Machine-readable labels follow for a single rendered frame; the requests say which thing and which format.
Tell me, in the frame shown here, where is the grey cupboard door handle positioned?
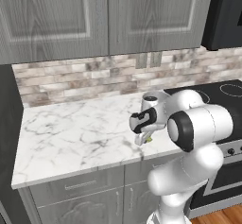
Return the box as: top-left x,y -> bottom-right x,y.
128,186 -> 135,213
114,191 -> 122,218

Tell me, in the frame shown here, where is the grey wood wall cupboard door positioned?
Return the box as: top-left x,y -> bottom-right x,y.
108,0 -> 216,56
0,0 -> 110,65

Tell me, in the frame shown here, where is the narrow grey drawer front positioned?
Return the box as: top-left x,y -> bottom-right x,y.
123,153 -> 190,185

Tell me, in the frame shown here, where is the grey base cupboard door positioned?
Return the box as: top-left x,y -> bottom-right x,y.
122,180 -> 165,224
37,187 -> 125,224

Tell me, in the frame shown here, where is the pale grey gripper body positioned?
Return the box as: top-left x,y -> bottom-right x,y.
134,130 -> 152,146

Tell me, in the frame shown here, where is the black glass hob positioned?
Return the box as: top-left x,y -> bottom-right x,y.
163,78 -> 242,146

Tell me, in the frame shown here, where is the steel oven with black door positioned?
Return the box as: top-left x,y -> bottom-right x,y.
184,138 -> 242,220

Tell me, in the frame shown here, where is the black range hood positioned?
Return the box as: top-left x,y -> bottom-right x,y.
200,0 -> 242,52

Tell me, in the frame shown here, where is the dark grey fridge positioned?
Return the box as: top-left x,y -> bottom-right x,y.
0,62 -> 33,224

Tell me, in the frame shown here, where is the wide grey drawer front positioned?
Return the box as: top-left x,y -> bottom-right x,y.
28,166 -> 126,209

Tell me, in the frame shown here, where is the grey drawer handle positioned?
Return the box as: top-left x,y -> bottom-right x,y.
63,179 -> 97,192

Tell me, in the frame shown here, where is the grey wall socket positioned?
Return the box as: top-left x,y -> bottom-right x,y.
135,52 -> 148,70
148,51 -> 164,69

